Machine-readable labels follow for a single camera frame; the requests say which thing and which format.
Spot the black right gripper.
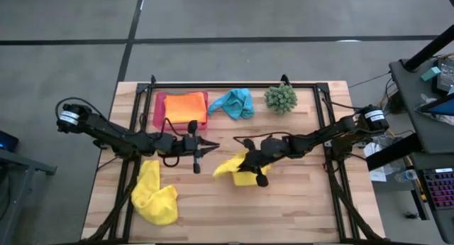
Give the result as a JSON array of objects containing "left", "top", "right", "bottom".
[{"left": 238, "top": 136, "right": 296, "bottom": 173}]

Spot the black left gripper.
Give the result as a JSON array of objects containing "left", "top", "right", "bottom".
[{"left": 153, "top": 120, "right": 221, "bottom": 158}]

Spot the yellow microfiber towel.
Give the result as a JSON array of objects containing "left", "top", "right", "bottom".
[
  {"left": 131, "top": 159, "right": 179, "bottom": 226},
  {"left": 212, "top": 151, "right": 272, "bottom": 187}
]

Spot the orange microfiber towel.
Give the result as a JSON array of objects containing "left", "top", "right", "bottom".
[{"left": 163, "top": 92, "right": 209, "bottom": 125}]

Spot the blue microfiber towel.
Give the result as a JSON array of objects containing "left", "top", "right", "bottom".
[{"left": 207, "top": 88, "right": 256, "bottom": 121}]

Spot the green artificial plant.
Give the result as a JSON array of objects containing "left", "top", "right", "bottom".
[{"left": 264, "top": 82, "right": 299, "bottom": 116}]

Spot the pink plastic bin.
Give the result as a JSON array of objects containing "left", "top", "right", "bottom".
[{"left": 153, "top": 90, "right": 209, "bottom": 131}]

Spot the white paper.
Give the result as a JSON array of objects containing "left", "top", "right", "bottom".
[{"left": 363, "top": 141, "right": 392, "bottom": 183}]

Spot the black support beam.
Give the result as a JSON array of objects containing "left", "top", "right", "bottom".
[{"left": 365, "top": 133, "right": 423, "bottom": 172}]

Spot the clear plastic bottle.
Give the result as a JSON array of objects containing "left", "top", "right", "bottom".
[{"left": 394, "top": 169, "right": 420, "bottom": 184}]

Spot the dark grey side desk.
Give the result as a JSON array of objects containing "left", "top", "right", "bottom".
[{"left": 389, "top": 58, "right": 454, "bottom": 156}]

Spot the backlit keyboard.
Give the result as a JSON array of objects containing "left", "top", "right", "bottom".
[{"left": 421, "top": 166, "right": 454, "bottom": 211}]

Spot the tablet with blue screen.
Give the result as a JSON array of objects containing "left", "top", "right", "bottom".
[{"left": 417, "top": 92, "right": 454, "bottom": 117}]

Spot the teal block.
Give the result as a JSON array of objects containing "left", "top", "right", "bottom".
[{"left": 421, "top": 66, "right": 442, "bottom": 82}]

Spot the grey metal desk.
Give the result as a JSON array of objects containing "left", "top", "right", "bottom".
[{"left": 0, "top": 148, "right": 57, "bottom": 245}]

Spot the black pole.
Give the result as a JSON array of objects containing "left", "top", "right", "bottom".
[{"left": 404, "top": 24, "right": 454, "bottom": 72}]

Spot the black electronic device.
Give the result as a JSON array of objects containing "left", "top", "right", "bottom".
[{"left": 436, "top": 58, "right": 454, "bottom": 94}]

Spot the black device with blue light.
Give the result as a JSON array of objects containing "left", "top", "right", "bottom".
[{"left": 0, "top": 130, "right": 20, "bottom": 153}]

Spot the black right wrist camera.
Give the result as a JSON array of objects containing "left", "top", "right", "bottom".
[{"left": 255, "top": 170, "right": 270, "bottom": 188}]

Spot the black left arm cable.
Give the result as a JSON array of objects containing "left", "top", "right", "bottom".
[{"left": 55, "top": 97, "right": 189, "bottom": 168}]

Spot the black aluminium table frame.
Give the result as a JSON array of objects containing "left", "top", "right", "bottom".
[{"left": 79, "top": 74, "right": 389, "bottom": 245}]

